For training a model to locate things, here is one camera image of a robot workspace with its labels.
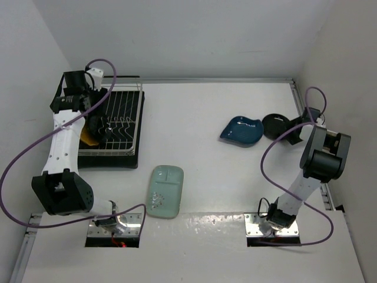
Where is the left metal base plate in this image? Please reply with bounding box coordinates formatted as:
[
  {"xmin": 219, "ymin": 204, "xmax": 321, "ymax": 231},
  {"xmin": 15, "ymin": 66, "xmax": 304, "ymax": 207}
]
[{"xmin": 87, "ymin": 213, "xmax": 142, "ymax": 238}]

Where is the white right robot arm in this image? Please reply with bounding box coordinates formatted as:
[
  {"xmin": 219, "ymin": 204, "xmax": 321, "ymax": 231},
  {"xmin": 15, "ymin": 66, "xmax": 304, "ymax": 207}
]
[{"xmin": 262, "ymin": 107, "xmax": 351, "ymax": 230}]

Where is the black drip tray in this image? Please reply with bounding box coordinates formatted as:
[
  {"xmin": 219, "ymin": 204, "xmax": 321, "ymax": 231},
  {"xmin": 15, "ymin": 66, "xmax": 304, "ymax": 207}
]
[{"xmin": 78, "ymin": 94, "xmax": 145, "ymax": 169}]

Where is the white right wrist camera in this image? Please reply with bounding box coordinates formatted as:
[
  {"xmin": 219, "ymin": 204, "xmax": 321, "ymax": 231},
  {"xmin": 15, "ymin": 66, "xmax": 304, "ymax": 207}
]
[{"xmin": 315, "ymin": 117, "xmax": 326, "ymax": 128}]

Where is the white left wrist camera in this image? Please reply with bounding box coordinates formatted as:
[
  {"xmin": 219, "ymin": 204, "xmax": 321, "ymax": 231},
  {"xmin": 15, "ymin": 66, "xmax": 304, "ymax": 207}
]
[{"xmin": 84, "ymin": 67, "xmax": 104, "ymax": 90}]

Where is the metal base plate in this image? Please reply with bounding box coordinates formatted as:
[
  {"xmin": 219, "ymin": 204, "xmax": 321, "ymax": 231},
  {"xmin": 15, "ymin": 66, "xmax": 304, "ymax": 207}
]
[
  {"xmin": 87, "ymin": 213, "xmax": 142, "ymax": 238},
  {"xmin": 244, "ymin": 213, "xmax": 299, "ymax": 238}
]

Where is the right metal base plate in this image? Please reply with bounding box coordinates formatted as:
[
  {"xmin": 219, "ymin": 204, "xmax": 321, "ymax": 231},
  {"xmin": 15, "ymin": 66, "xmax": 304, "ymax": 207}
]
[{"xmin": 244, "ymin": 213, "xmax": 299, "ymax": 238}]

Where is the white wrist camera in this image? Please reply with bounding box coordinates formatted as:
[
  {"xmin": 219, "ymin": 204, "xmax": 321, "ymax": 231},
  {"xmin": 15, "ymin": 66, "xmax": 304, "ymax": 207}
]
[
  {"xmin": 315, "ymin": 117, "xmax": 326, "ymax": 128},
  {"xmin": 84, "ymin": 67, "xmax": 104, "ymax": 90}
]

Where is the dark blue leaf-shaped dish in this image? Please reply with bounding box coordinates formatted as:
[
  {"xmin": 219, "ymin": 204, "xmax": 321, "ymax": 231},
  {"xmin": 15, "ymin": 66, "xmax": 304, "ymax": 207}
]
[{"xmin": 219, "ymin": 116, "xmax": 264, "ymax": 147}]

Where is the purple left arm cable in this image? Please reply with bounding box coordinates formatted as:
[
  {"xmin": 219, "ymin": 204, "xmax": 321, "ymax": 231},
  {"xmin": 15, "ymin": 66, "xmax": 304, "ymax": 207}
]
[{"xmin": 0, "ymin": 58, "xmax": 147, "ymax": 233}]

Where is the metal wire dish rack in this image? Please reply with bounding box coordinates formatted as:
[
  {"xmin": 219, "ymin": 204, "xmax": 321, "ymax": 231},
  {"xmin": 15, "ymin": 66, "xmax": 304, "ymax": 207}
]
[{"xmin": 78, "ymin": 82, "xmax": 144, "ymax": 157}]

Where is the light green rectangular plate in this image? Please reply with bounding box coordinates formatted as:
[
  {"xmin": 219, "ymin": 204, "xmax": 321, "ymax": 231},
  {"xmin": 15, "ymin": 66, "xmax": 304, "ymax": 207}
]
[{"xmin": 146, "ymin": 165, "xmax": 184, "ymax": 219}]

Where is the yellow polka dot plate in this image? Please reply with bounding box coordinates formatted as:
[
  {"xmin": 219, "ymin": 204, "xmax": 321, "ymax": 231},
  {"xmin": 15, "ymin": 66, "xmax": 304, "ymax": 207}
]
[{"xmin": 80, "ymin": 126, "xmax": 100, "ymax": 147}]

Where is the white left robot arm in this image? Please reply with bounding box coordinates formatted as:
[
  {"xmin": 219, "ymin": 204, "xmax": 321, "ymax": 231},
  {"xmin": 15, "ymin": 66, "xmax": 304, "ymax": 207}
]
[{"xmin": 31, "ymin": 68, "xmax": 123, "ymax": 233}]

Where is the black small round plate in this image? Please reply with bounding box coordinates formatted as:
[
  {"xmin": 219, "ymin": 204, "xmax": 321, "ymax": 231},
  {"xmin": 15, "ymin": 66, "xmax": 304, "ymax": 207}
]
[{"xmin": 262, "ymin": 113, "xmax": 289, "ymax": 140}]

